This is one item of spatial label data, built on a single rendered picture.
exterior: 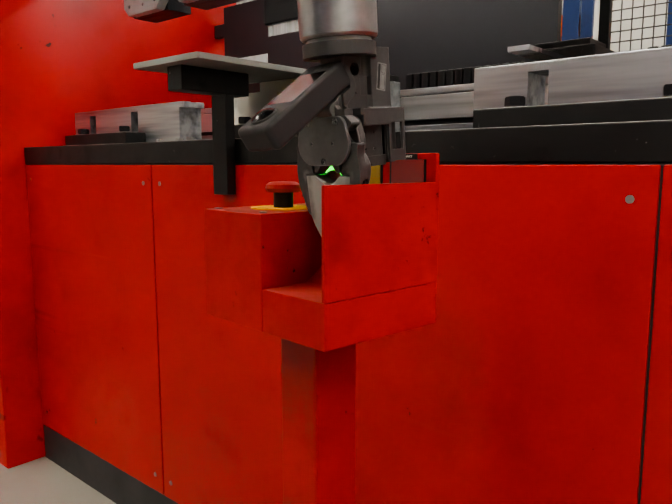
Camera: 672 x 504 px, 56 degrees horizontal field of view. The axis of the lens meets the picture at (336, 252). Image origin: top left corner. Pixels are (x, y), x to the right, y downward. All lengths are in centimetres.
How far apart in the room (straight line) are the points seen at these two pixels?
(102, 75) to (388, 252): 152
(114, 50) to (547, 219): 153
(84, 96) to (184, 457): 107
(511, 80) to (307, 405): 55
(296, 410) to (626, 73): 58
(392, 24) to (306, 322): 127
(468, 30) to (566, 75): 73
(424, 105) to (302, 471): 84
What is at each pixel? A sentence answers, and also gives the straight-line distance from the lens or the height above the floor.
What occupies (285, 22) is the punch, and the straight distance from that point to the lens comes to 130.
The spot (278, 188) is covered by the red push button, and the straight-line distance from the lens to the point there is 69.
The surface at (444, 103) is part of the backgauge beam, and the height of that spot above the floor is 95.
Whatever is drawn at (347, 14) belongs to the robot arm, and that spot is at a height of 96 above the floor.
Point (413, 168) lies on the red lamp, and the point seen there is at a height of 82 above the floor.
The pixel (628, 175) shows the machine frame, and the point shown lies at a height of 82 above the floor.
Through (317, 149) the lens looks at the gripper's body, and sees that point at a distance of 62.
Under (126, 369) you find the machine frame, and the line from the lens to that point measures 156.
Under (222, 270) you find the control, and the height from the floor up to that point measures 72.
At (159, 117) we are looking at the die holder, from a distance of 156.
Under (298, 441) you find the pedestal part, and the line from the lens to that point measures 72.
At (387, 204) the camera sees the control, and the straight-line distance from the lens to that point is 61.
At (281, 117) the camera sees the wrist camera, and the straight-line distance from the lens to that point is 56.
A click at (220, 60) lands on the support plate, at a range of 106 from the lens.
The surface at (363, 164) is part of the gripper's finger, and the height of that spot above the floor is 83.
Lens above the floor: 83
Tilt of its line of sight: 8 degrees down
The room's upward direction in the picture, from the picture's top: straight up
